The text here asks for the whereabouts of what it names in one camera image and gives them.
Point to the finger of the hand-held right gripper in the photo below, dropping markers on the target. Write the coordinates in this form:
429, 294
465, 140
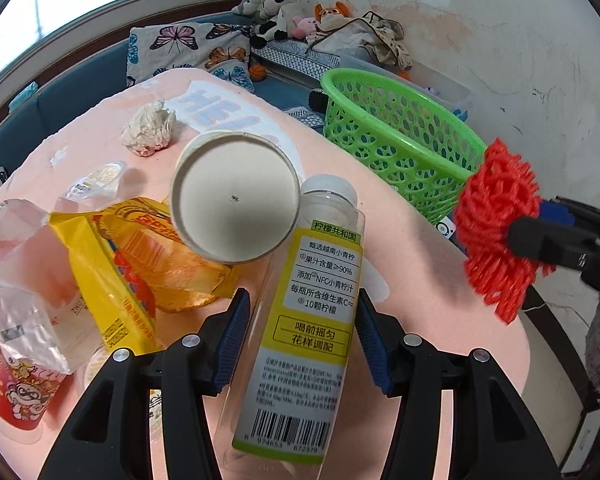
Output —
545, 242
560, 212

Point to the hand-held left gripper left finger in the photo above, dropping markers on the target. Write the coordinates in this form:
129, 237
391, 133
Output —
232, 330

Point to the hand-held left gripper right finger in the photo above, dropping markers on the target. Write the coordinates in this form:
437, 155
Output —
372, 340

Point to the red foam fruit net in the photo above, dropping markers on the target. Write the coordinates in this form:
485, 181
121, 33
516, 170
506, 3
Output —
495, 195

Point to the clear bottle with yellow label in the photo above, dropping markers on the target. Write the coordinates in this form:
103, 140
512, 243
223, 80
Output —
305, 310

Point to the yellow snack bag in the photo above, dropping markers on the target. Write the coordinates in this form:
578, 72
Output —
145, 260

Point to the white paper cup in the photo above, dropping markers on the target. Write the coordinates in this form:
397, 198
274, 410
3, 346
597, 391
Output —
230, 200

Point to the small clear jelly cup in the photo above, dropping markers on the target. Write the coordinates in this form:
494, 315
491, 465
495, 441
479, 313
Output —
95, 180
96, 365

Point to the green plastic basket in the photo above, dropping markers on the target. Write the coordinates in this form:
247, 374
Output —
380, 125

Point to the red printed paper cup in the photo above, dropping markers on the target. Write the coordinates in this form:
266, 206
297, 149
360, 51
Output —
10, 390

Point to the pink printed blanket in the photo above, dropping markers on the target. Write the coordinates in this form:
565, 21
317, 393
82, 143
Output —
430, 270

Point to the clear plastic storage box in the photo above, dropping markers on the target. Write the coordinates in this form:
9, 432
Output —
430, 85

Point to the clear plastic bag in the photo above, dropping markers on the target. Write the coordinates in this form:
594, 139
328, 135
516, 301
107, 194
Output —
20, 280

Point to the crumpled white tissue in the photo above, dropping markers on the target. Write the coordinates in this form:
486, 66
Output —
147, 127

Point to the blue patterned seat mat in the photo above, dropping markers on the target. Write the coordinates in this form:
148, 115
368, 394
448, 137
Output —
302, 119

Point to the small black object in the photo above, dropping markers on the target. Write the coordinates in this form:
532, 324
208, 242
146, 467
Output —
318, 101

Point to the small toy basketball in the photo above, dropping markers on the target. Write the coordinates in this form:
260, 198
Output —
257, 72

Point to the beige patterned garment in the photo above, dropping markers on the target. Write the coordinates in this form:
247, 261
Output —
370, 35

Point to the grey striped cushion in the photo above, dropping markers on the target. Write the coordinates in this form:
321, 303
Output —
295, 60

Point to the blue sofa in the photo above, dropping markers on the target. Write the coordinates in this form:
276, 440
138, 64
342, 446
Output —
60, 105

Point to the large butterfly print pillow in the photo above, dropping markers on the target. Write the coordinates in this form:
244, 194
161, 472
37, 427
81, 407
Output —
180, 45

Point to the orange fox plush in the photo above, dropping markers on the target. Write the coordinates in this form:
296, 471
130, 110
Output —
330, 15

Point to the pink pig plush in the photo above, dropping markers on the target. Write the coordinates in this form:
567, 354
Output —
305, 27

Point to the teal tissue box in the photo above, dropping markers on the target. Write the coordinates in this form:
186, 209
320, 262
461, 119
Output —
22, 96

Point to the black and white cow plush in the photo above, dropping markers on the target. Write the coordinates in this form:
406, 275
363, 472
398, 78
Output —
277, 10

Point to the grey plush toy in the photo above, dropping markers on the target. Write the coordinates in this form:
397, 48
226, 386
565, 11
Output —
247, 4

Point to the window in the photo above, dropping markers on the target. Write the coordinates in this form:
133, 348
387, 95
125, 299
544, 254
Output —
55, 5

